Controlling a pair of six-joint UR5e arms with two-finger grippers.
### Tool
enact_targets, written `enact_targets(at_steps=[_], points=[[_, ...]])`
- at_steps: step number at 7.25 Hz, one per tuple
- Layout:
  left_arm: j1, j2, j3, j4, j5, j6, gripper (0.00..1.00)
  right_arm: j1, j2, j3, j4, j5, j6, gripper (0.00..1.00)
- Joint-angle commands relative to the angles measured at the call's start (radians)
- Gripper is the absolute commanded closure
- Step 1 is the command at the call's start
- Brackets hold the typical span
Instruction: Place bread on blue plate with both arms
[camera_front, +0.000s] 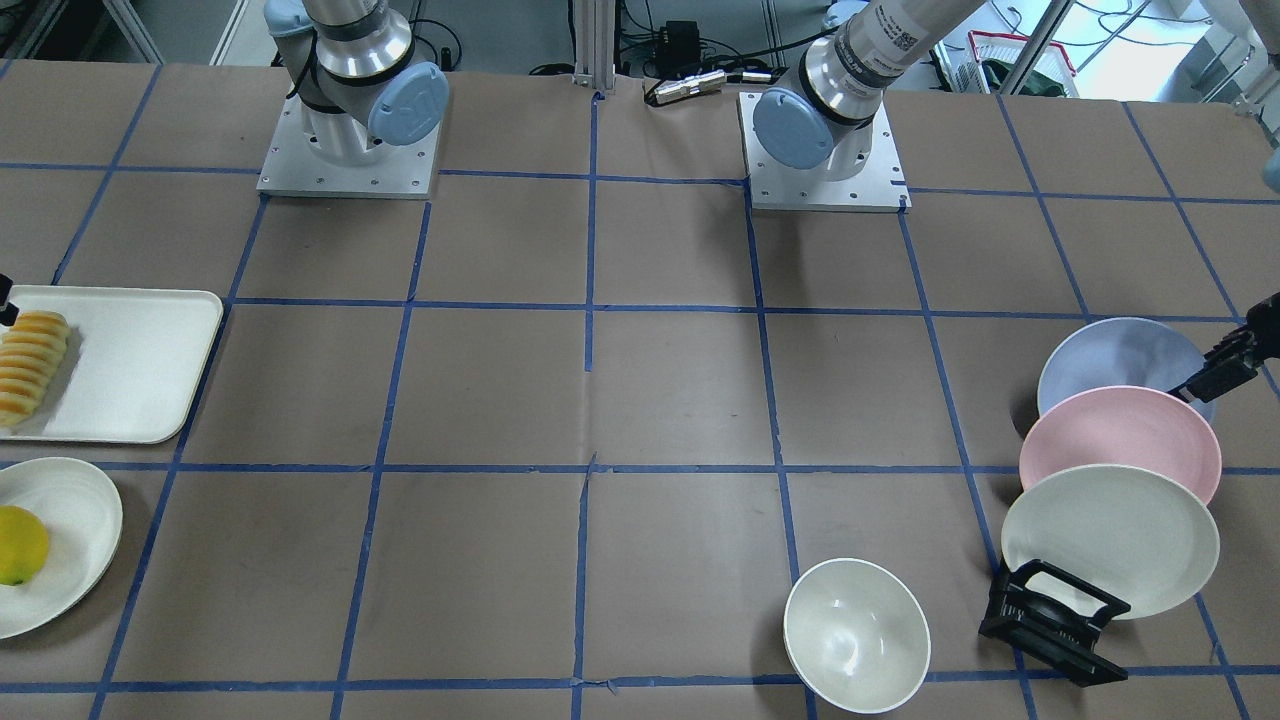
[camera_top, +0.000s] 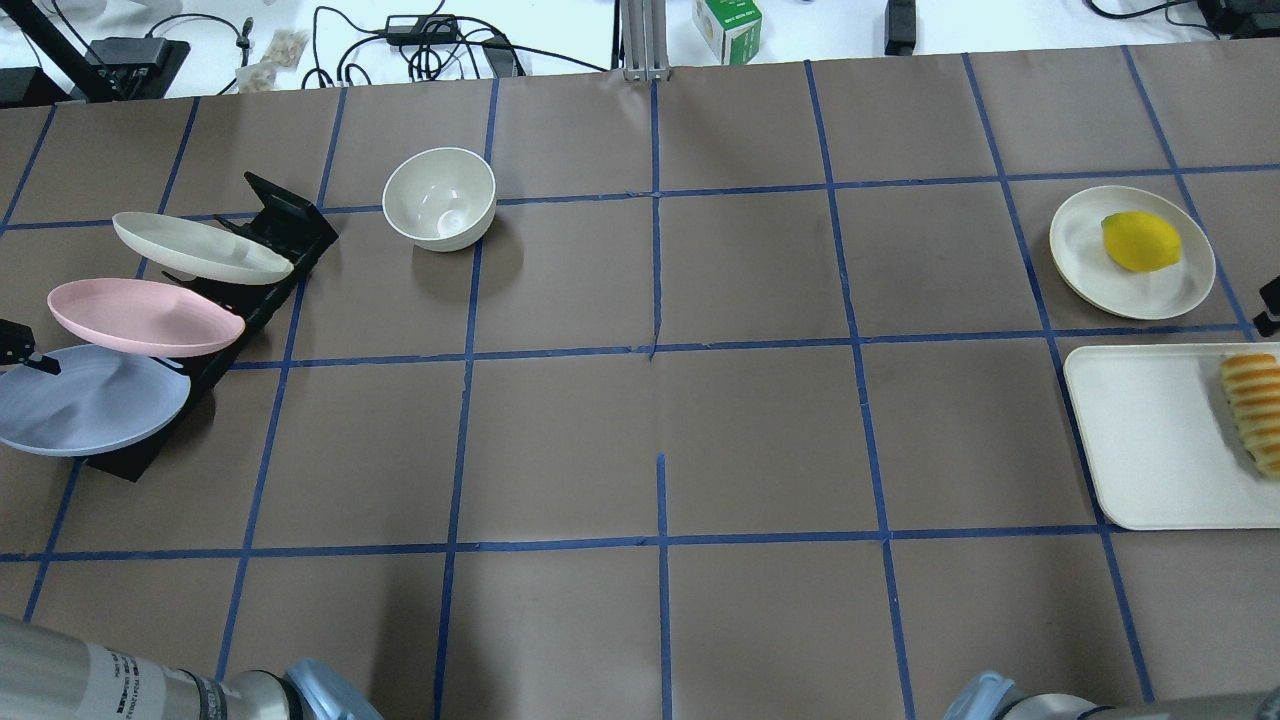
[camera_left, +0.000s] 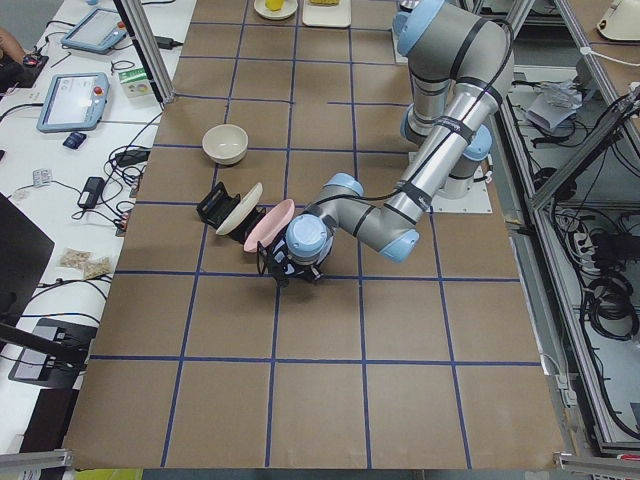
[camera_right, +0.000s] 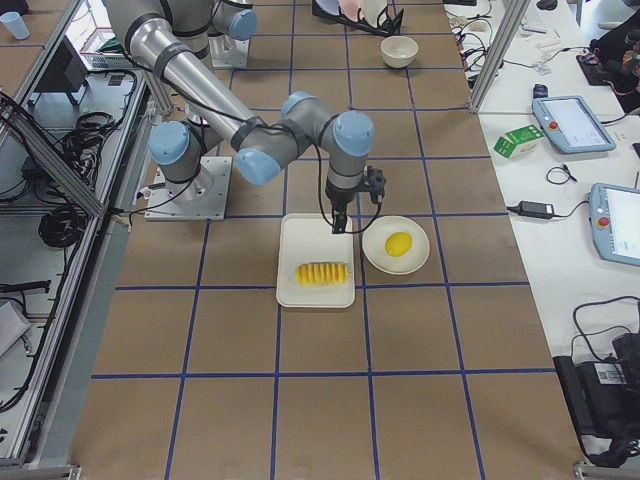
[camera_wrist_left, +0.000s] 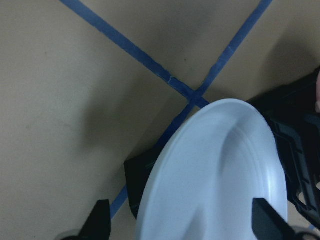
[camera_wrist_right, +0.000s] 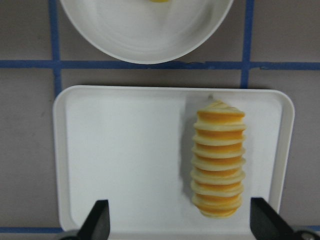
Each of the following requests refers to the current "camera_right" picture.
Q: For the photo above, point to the sliced yellow bread loaf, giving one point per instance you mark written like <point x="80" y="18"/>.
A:
<point x="322" y="273"/>

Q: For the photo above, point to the white round plate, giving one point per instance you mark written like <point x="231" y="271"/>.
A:
<point x="374" y="240"/>

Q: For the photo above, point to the blue teach pendant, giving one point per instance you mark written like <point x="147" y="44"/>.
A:
<point x="614" y="221"/>
<point x="571" y="126"/>

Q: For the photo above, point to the black power adapter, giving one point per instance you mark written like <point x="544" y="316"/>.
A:
<point x="536" y="210"/>

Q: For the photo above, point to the pink plate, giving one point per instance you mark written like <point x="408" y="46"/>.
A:
<point x="350" y="9"/>

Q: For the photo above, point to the blue teach pendant near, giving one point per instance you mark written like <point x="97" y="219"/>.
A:
<point x="614" y="221"/>

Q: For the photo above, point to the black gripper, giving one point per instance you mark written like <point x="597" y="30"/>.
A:
<point x="339" y="198"/>

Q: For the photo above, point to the blue teach pendant far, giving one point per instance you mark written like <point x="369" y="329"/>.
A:
<point x="571" y="126"/>

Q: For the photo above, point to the white rectangular tray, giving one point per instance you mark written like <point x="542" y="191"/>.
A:
<point x="307" y="239"/>

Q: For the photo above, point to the green white carton box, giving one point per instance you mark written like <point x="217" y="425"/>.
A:
<point x="518" y="141"/>

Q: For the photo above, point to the white bowl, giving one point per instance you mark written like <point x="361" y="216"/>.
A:
<point x="398" y="51"/>

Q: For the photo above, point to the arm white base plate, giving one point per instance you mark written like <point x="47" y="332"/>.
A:
<point x="204" y="199"/>
<point x="228" y="53"/>

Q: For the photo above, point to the yellow lemon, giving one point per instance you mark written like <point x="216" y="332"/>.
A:
<point x="398" y="244"/>

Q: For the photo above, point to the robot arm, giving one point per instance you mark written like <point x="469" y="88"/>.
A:
<point x="170" y="40"/>
<point x="232" y="25"/>

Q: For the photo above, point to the cream plate in rack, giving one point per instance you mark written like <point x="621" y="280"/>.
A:
<point x="375" y="11"/>

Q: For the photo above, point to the blue plastic cup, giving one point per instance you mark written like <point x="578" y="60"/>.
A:
<point x="14" y="23"/>

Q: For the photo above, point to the blue plate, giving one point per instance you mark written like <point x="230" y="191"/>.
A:
<point x="329" y="6"/>

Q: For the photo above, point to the black plate rack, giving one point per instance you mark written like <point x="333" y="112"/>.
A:
<point x="389" y="28"/>

